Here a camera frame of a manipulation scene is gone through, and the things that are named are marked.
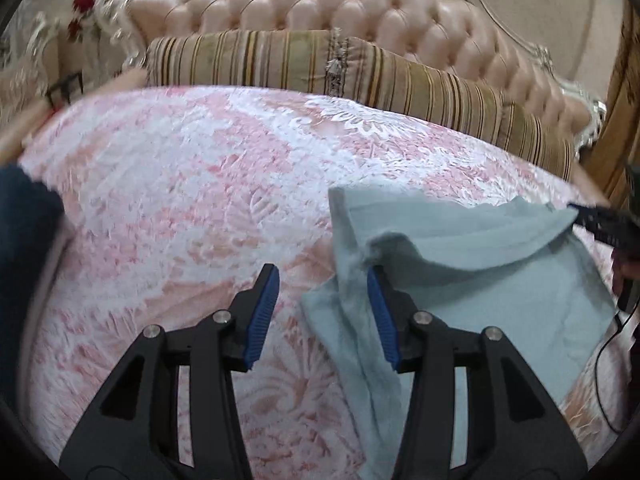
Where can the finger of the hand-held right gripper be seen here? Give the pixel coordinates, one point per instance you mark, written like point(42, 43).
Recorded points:
point(600, 214)
point(605, 232)

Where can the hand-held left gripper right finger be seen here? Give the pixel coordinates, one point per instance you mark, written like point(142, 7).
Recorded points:
point(382, 322)

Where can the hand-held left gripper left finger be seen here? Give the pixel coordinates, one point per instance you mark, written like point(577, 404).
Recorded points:
point(262, 317)

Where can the light blue long-sleeve shirt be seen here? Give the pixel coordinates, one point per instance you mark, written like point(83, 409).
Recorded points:
point(475, 270)

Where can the person's right hand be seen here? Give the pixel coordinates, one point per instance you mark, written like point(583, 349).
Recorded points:
point(626, 275)

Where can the gold patterned curtain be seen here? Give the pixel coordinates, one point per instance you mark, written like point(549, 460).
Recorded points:
point(620, 85)

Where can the pink floral blanket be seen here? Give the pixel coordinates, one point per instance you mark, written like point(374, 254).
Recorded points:
point(175, 185)

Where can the dark blue folded garment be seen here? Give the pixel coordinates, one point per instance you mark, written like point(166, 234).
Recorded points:
point(27, 260)

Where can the black metal stand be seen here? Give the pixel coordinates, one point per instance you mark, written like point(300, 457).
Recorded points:
point(65, 89)

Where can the pink carved armchair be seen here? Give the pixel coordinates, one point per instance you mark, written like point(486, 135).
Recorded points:
point(42, 50)

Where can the red artificial flowers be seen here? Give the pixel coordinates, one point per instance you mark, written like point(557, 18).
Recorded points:
point(82, 2)

